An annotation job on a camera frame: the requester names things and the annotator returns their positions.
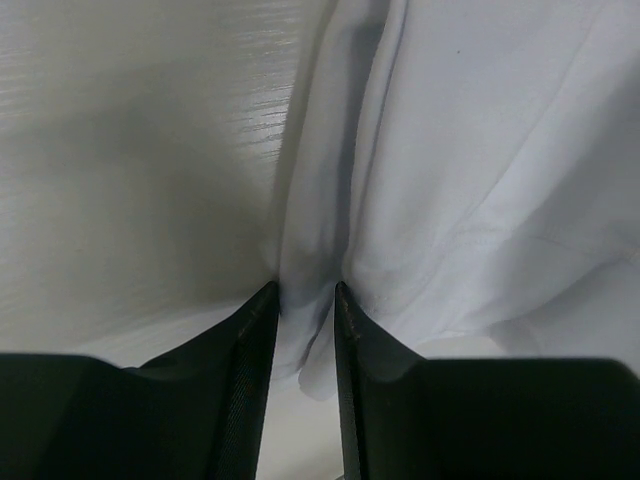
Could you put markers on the white skirt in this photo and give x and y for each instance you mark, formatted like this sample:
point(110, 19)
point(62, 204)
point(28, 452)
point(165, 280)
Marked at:
point(468, 168)

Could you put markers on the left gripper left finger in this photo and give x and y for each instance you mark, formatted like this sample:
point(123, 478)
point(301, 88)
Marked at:
point(194, 412)

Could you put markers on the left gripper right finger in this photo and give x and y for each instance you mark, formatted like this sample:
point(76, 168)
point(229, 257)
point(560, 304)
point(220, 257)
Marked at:
point(403, 416)

